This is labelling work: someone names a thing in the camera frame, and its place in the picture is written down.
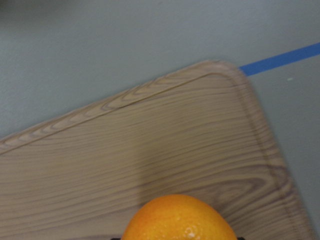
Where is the orange fruit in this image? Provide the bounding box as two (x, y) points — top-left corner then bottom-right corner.
(121, 194), (237, 240)

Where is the wooden grain tray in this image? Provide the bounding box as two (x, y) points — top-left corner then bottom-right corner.
(0, 61), (316, 240)

